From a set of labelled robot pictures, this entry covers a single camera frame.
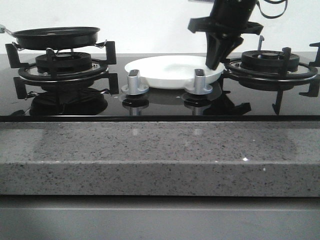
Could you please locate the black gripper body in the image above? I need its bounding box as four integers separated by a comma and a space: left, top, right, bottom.
188, 0, 263, 38

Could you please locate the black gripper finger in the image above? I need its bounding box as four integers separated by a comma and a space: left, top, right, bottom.
219, 35, 244, 63
205, 32, 228, 70

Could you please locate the white round plate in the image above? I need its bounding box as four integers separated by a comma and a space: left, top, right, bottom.
124, 55, 225, 90

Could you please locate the black frying pan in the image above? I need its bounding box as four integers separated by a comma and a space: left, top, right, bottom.
0, 25, 100, 50

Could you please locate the black right gas burner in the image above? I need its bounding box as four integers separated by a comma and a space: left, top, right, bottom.
240, 50, 285, 73

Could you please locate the black gas burner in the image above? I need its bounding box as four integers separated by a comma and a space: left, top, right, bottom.
35, 52, 92, 74
240, 50, 285, 73

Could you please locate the silver right stove knob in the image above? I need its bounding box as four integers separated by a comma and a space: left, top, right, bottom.
184, 68, 213, 95

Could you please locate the silver stove knob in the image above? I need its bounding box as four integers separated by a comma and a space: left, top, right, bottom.
121, 69, 149, 96
184, 68, 213, 95

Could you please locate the black glass gas hob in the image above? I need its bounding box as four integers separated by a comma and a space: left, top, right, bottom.
0, 54, 320, 122

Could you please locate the silver left stove knob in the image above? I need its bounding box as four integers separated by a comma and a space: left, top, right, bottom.
121, 69, 149, 96

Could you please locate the black left gas burner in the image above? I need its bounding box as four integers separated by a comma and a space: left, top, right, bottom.
35, 52, 92, 74

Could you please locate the black coiled cable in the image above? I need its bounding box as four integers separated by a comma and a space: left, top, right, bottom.
256, 0, 287, 19

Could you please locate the chrome wire pan rack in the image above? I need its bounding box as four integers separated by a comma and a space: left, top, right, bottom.
5, 40, 108, 55

